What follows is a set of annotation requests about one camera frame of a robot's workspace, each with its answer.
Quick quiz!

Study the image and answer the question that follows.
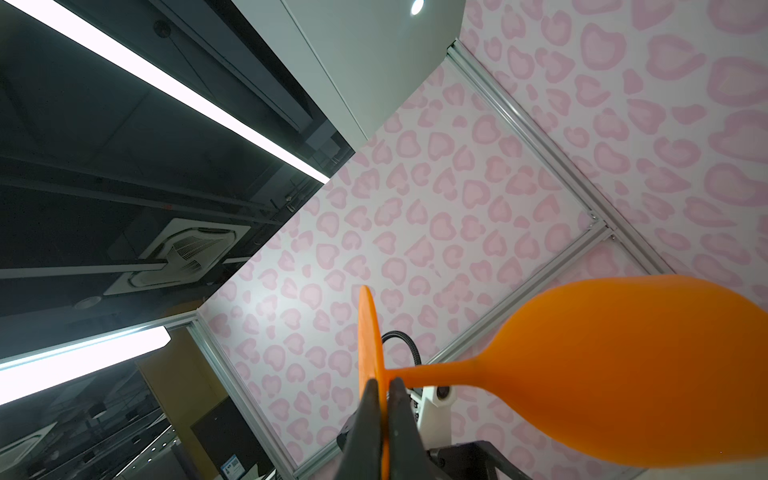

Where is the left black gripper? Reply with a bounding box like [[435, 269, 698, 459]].
[[426, 441, 531, 479]]

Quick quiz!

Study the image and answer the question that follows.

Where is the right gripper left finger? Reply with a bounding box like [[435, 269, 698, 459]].
[[334, 379, 383, 480]]

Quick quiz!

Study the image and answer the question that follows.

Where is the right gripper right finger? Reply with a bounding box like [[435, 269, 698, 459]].
[[387, 378, 438, 480]]

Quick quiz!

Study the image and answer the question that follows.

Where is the orange wine glass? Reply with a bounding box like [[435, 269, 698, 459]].
[[358, 275, 767, 468]]

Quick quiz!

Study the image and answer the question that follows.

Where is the ceiling air conditioner cassette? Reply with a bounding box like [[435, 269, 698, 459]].
[[104, 218, 251, 296]]

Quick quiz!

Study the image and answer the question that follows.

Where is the long ceiling light strip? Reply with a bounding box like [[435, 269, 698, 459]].
[[7, 0, 330, 185]]

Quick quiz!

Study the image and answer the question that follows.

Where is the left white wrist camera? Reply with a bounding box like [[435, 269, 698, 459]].
[[409, 386, 457, 450]]

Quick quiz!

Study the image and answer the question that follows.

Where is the left corner aluminium post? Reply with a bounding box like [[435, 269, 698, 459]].
[[446, 39, 674, 274]]

